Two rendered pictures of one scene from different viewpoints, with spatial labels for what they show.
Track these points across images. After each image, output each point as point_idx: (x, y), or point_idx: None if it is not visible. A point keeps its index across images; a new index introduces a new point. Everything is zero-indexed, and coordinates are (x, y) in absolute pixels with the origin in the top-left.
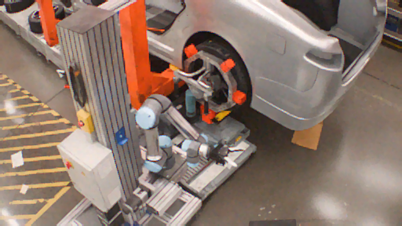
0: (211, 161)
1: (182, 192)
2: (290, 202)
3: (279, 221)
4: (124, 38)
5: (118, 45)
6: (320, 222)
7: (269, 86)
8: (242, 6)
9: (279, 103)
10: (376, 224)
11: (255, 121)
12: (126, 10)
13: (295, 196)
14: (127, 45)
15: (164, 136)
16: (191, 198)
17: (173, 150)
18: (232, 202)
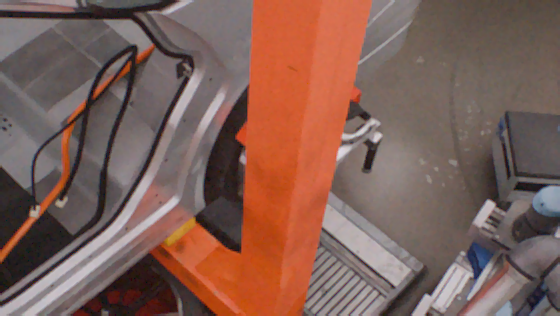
0: (332, 242)
1: (444, 284)
2: (415, 137)
3: (515, 131)
4: (296, 245)
5: None
6: (456, 101)
7: (381, 22)
8: None
9: (393, 28)
10: (460, 28)
11: None
12: (325, 166)
13: (401, 126)
14: (303, 246)
15: (542, 196)
16: (460, 268)
17: (485, 224)
18: (416, 223)
